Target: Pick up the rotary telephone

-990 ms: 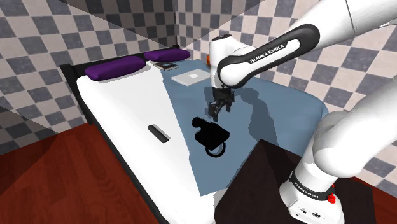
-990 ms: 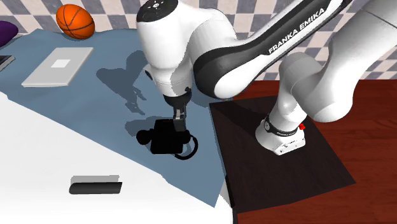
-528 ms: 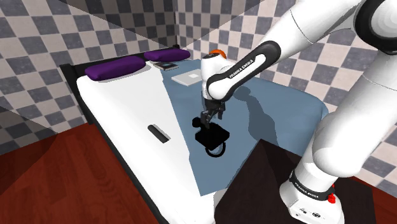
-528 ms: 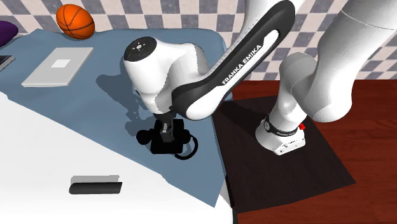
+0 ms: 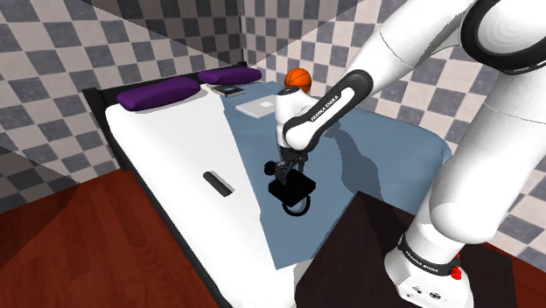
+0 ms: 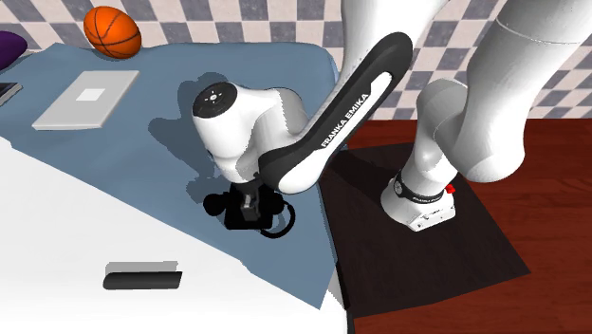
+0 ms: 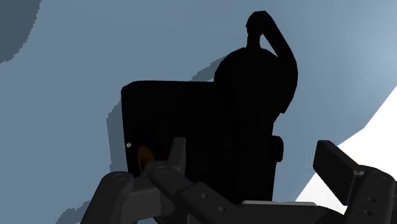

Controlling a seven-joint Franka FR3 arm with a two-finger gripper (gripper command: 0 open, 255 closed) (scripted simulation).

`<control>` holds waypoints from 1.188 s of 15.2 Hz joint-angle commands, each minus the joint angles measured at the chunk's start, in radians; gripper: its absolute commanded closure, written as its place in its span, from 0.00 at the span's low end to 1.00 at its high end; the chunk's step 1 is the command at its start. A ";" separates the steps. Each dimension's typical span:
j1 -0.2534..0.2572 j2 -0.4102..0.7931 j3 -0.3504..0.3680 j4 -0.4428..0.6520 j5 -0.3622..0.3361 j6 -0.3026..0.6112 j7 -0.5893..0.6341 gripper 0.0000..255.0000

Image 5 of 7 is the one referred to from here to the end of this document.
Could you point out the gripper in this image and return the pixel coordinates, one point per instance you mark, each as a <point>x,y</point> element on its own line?
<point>294,157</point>

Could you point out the bed with white sheet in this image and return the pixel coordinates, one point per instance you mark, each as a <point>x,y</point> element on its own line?
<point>170,149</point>

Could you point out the dark book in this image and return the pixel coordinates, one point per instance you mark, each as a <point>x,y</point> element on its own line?
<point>229,90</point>

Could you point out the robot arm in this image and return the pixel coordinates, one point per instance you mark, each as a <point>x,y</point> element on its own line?
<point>477,128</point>

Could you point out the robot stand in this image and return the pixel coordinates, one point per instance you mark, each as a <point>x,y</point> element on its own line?
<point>354,256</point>

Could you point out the black remote control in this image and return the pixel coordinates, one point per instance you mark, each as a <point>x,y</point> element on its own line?
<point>218,184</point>

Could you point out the purple pillow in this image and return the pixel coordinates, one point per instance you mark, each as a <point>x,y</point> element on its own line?
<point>230,75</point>
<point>158,94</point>

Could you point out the blue blanket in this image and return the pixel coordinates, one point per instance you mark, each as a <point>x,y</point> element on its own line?
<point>384,158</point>

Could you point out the orange basketball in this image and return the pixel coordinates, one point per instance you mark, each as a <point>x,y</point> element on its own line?
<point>297,78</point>

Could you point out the white closed laptop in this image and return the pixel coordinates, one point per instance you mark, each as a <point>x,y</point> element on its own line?
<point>256,107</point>

